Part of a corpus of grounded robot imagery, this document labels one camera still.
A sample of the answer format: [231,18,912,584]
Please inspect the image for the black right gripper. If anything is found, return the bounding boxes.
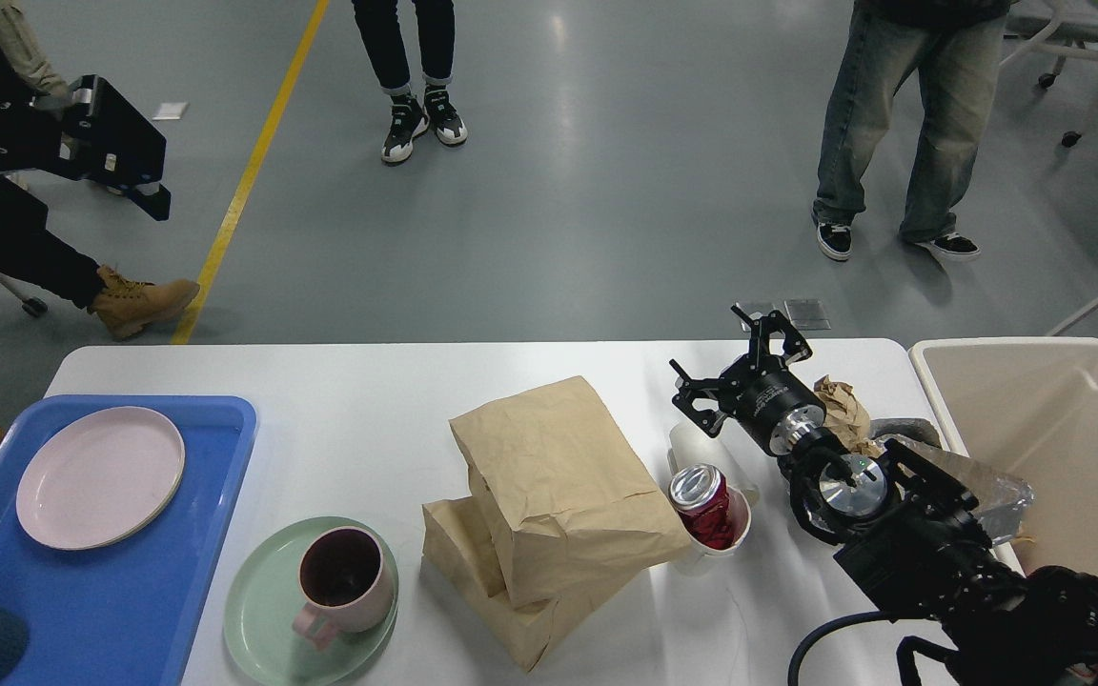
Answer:
[670,304,826,456]

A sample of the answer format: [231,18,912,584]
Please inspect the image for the pink mug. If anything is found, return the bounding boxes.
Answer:
[292,526,397,651]

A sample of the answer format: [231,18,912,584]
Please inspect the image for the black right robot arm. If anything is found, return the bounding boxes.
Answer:
[672,310,1098,685]

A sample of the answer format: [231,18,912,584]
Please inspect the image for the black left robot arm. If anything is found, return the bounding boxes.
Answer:
[0,50,172,229]

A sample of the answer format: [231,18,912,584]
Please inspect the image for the white paper cup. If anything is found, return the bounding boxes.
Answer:
[666,420,760,576]

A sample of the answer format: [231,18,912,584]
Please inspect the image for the metal floor socket plate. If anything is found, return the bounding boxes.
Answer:
[735,299,831,331]

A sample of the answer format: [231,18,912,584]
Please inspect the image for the crumpled brown paper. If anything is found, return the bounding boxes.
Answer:
[813,376,882,457]

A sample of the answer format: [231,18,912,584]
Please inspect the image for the crushed red soda can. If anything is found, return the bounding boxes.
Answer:
[668,463,736,550]

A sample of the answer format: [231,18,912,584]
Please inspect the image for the grey crumpled wrapper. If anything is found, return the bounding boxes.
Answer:
[869,417,943,449]

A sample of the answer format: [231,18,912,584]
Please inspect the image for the upper brown paper bag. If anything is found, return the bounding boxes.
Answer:
[449,376,690,605]

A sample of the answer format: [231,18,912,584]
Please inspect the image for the clear plastic wrapper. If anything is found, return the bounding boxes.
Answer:
[873,434,1034,546]

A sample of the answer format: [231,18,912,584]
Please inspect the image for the beige plastic bin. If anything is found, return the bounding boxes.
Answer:
[910,337,1098,576]

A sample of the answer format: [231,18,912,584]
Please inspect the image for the white office chair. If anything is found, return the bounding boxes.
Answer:
[999,1,1098,148]

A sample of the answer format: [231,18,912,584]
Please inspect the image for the person in black trousers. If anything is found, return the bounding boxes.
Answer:
[351,0,469,165]

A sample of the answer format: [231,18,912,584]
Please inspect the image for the green plate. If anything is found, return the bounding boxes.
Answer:
[225,515,399,685]

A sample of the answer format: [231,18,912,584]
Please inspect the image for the white paper scrap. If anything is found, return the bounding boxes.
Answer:
[152,101,189,121]

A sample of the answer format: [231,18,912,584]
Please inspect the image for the pink plate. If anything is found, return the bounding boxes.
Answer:
[14,407,186,551]

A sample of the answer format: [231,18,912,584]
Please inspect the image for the blue plastic tray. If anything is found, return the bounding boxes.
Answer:
[0,394,256,685]

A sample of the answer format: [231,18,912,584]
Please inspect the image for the seated person tan boots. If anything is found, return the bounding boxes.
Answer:
[0,223,200,445]

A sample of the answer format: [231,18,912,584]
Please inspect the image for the person in beige trousers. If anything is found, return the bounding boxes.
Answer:
[0,1,71,103]

